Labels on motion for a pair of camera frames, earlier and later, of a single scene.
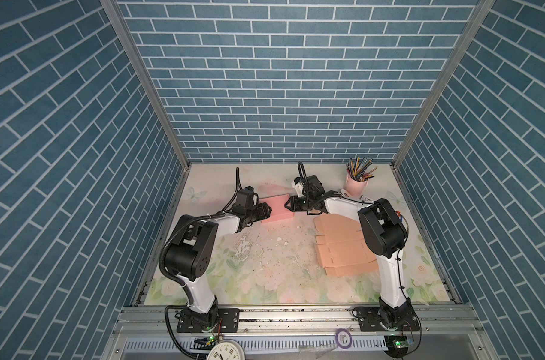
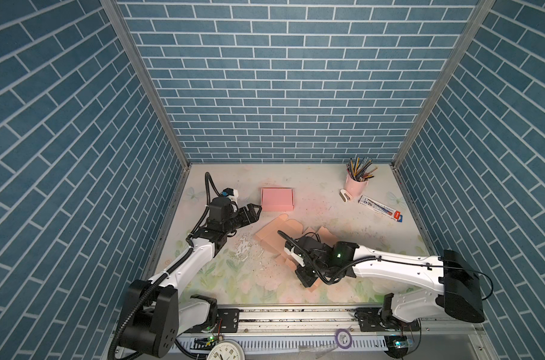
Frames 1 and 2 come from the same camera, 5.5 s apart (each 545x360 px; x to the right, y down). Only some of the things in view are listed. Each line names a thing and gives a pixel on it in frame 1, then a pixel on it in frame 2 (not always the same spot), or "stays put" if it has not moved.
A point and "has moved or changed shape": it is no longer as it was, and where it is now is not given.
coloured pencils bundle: (357, 169) stays put
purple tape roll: (336, 338) stays put
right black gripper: (293, 204) → (303, 280)
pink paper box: (277, 204) has moved or changed shape
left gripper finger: (264, 211) → (255, 211)
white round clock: (227, 349) stays put
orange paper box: (343, 247) has moved or changed shape
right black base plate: (399, 319) stays put
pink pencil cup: (354, 188) stays put
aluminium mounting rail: (138, 321) stays put
